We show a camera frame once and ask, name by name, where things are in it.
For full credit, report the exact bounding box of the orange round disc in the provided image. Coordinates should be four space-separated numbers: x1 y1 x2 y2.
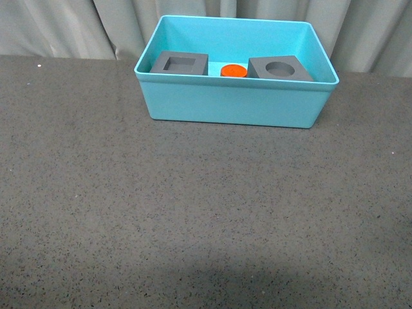
220 64 248 78

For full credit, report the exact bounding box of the gray block with square hole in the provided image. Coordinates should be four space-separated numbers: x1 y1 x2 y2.
150 51 209 76

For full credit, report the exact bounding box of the gray block with round hole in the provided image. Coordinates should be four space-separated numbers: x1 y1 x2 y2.
247 55 314 82

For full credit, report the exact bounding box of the light blue plastic box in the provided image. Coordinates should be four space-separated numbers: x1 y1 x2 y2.
135 15 339 128

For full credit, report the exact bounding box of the white pleated curtain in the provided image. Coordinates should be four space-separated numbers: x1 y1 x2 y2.
1 1 411 77

